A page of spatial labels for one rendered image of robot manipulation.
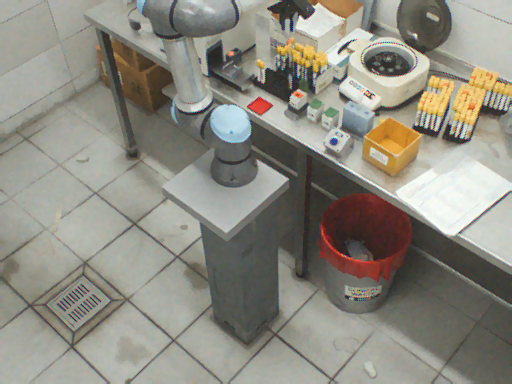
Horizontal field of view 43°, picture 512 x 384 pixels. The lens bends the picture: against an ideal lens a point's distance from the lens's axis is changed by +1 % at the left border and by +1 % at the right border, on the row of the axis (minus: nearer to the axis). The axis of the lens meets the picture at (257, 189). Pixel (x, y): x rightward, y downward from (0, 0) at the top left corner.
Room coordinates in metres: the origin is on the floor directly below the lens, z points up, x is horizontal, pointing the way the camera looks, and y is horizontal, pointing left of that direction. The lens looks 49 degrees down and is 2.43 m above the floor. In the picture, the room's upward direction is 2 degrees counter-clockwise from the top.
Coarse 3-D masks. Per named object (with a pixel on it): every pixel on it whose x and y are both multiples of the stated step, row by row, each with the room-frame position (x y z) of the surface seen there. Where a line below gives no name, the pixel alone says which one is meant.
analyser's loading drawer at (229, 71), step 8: (216, 56) 2.01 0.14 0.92; (216, 64) 1.96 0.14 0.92; (224, 64) 1.96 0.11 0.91; (232, 64) 1.94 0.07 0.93; (216, 72) 1.92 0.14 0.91; (224, 72) 1.90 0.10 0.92; (232, 72) 1.88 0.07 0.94; (240, 72) 1.90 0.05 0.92; (232, 80) 1.87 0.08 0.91; (240, 80) 1.86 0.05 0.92; (248, 80) 1.85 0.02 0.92
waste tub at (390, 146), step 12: (384, 120) 1.55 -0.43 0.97; (396, 120) 1.55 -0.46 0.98; (372, 132) 1.51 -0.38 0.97; (384, 132) 1.56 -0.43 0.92; (396, 132) 1.54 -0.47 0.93; (408, 132) 1.51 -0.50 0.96; (372, 144) 1.46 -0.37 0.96; (384, 144) 1.53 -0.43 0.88; (396, 144) 1.53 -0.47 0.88; (408, 144) 1.50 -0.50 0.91; (372, 156) 1.45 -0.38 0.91; (384, 156) 1.42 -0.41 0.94; (396, 156) 1.39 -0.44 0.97; (408, 156) 1.44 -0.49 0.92; (384, 168) 1.41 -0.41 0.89; (396, 168) 1.39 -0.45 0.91
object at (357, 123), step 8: (352, 104) 1.64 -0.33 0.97; (344, 112) 1.62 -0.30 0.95; (352, 112) 1.60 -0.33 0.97; (360, 112) 1.60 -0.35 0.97; (368, 112) 1.59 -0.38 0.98; (344, 120) 1.62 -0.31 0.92; (352, 120) 1.60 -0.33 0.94; (360, 120) 1.58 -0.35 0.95; (368, 120) 1.56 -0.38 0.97; (344, 128) 1.62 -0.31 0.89; (352, 128) 1.60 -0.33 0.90; (360, 128) 1.58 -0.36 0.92; (368, 128) 1.57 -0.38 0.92; (352, 136) 1.58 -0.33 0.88; (360, 136) 1.57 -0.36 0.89
